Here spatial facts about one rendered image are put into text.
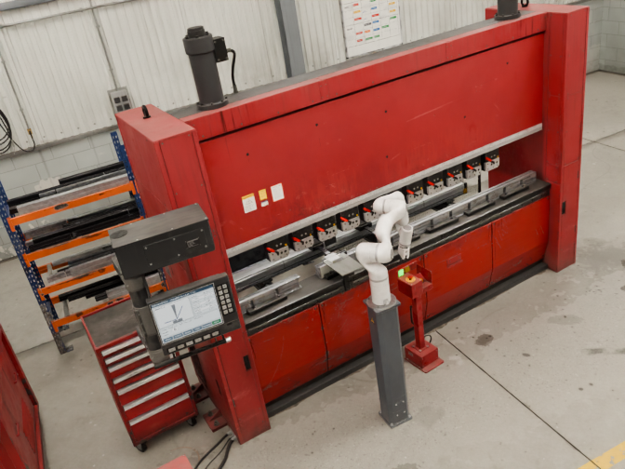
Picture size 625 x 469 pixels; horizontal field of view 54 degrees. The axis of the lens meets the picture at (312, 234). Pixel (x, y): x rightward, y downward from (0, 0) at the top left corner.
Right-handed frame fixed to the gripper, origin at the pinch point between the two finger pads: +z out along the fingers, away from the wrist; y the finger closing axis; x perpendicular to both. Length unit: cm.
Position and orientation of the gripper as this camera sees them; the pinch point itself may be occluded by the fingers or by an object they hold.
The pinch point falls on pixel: (402, 261)
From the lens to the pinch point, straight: 459.1
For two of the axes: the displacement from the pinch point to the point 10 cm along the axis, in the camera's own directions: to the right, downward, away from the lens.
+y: -3.1, -6.2, 7.2
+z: -0.3, 7.7, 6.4
